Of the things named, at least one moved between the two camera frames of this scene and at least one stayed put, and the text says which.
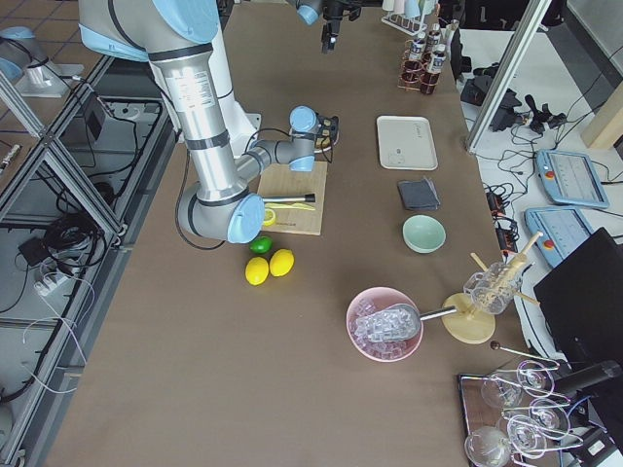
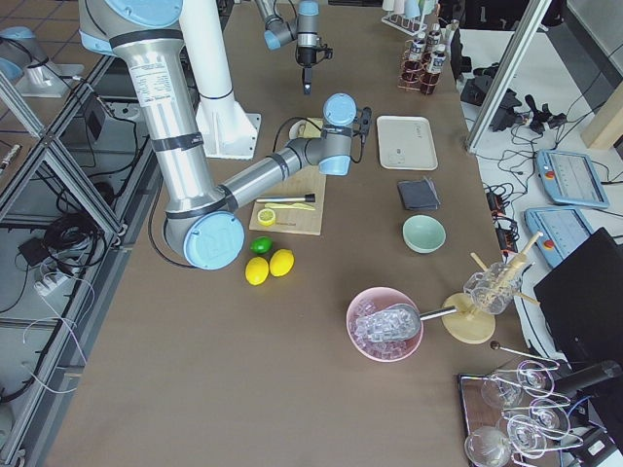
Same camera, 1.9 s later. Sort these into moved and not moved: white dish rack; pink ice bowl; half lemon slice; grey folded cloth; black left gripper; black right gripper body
Moved: black left gripper; black right gripper body
Not moved: grey folded cloth; pink ice bowl; white dish rack; half lemon slice
